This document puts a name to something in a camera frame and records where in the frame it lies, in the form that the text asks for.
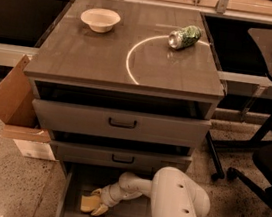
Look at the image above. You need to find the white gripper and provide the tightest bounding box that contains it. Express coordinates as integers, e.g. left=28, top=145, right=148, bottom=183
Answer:
left=91, top=182, right=128, bottom=217

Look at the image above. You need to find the yellow sponge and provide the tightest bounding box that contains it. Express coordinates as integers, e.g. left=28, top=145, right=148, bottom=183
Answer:
left=80, top=195, right=101, bottom=213

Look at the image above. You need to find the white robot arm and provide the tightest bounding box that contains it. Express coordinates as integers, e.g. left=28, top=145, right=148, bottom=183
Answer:
left=81, top=167, right=211, bottom=217

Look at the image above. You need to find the bottom grey drawer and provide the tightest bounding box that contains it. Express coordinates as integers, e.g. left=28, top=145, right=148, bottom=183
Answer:
left=58, top=163, right=152, bottom=217

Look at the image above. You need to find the grey drawer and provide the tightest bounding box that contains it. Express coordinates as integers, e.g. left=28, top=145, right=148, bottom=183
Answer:
left=50, top=140, right=192, bottom=173
left=33, top=100, right=211, bottom=148
left=58, top=163, right=152, bottom=217

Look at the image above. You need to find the middle grey drawer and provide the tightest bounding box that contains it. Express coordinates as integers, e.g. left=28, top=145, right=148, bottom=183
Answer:
left=50, top=140, right=192, bottom=173

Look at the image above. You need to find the top grey drawer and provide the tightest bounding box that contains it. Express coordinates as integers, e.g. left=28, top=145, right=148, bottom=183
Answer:
left=33, top=100, right=211, bottom=148

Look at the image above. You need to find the grey drawer cabinet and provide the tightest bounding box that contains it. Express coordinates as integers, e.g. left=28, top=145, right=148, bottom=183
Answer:
left=3, top=0, right=237, bottom=217

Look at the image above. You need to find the brown cardboard box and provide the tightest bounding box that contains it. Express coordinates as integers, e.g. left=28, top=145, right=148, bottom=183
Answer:
left=0, top=56, right=55, bottom=161

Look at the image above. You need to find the white ceramic bowl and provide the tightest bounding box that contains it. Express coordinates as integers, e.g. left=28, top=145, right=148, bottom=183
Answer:
left=80, top=8, right=121, bottom=33

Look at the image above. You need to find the crushed green soda can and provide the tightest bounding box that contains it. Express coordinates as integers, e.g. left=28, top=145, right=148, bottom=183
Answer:
left=168, top=25, right=202, bottom=50

